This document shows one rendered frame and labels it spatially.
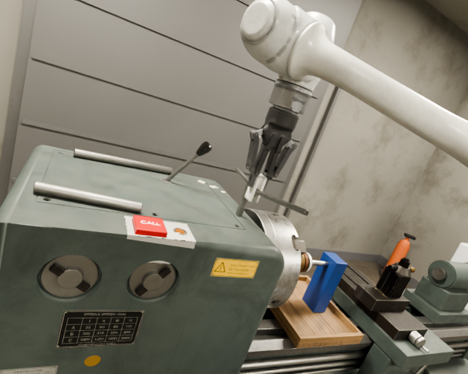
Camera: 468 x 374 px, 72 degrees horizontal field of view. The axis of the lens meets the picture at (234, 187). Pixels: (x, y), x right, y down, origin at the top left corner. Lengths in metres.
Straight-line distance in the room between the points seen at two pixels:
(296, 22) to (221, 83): 2.28
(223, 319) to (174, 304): 0.14
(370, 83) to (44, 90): 2.34
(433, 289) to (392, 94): 1.44
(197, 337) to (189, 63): 2.26
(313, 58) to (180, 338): 0.64
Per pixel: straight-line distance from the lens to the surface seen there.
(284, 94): 0.75
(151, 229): 0.62
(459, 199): 4.83
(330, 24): 0.78
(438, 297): 1.93
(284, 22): 0.58
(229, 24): 2.87
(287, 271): 0.98
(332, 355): 1.38
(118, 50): 2.65
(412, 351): 1.43
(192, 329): 0.79
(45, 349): 0.76
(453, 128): 0.68
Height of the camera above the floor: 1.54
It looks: 15 degrees down
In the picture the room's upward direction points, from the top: 20 degrees clockwise
